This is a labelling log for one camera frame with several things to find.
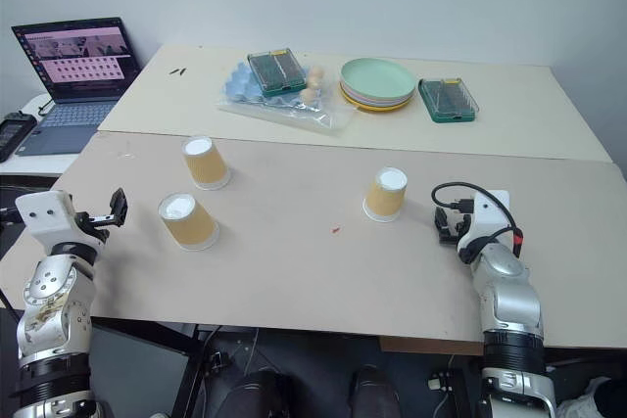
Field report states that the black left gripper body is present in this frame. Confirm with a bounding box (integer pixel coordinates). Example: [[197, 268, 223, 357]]
[[72, 210, 114, 246]]

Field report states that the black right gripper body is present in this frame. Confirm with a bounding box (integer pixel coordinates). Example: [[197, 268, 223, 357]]
[[447, 210, 475, 244]]

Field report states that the brown ribbed paper cup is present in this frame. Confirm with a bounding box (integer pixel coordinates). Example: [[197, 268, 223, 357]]
[[157, 192, 220, 252], [180, 134, 232, 192], [362, 166, 409, 224]]

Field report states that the white side desk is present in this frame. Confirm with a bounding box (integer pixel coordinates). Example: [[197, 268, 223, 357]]
[[0, 91, 102, 177]]

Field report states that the grey open laptop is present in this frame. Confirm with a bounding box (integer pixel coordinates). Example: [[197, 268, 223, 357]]
[[10, 16, 144, 158]]

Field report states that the green screwdriver bit case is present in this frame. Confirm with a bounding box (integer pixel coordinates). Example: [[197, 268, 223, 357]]
[[246, 48, 311, 99], [416, 76, 481, 124]]

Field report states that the black handheld device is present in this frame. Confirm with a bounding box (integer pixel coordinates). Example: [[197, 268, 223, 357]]
[[0, 112, 40, 163]]

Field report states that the yellow plate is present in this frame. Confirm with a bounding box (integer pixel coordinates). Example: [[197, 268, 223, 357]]
[[342, 88, 414, 115]]

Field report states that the white power plug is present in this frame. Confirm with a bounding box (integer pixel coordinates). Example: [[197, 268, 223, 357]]
[[427, 371, 455, 394]]

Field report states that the pink plate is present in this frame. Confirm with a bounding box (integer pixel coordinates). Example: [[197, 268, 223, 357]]
[[340, 84, 415, 108]]

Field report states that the green plate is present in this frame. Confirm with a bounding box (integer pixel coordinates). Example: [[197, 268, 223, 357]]
[[339, 57, 418, 103]]

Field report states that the blue egg tray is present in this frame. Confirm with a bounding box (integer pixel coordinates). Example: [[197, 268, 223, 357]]
[[221, 60, 317, 110]]

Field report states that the clear plastic bag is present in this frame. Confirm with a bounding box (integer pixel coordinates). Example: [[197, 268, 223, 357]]
[[216, 93, 358, 138]]

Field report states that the white plastic bag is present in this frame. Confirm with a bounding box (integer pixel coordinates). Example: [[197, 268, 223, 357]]
[[556, 376, 627, 418]]

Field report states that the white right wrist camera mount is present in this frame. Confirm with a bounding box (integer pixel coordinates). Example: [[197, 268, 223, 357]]
[[457, 188, 511, 254]]

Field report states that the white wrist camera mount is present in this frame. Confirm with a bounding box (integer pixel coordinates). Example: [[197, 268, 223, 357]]
[[457, 188, 511, 254], [14, 189, 80, 249]]

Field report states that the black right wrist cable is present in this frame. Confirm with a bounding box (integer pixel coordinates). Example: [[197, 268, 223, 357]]
[[430, 182, 526, 263]]

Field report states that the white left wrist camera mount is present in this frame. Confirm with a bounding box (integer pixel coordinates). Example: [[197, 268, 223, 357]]
[[14, 189, 80, 249]]

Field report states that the black table frame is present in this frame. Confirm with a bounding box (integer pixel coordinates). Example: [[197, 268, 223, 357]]
[[87, 318, 264, 418]]

